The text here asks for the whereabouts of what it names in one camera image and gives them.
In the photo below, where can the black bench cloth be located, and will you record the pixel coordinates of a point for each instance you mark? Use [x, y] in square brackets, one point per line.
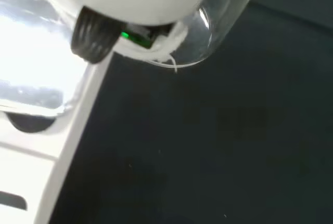
[208, 135]

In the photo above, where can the white electronic balance steel pan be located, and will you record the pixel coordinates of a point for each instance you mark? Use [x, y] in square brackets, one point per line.
[31, 83]

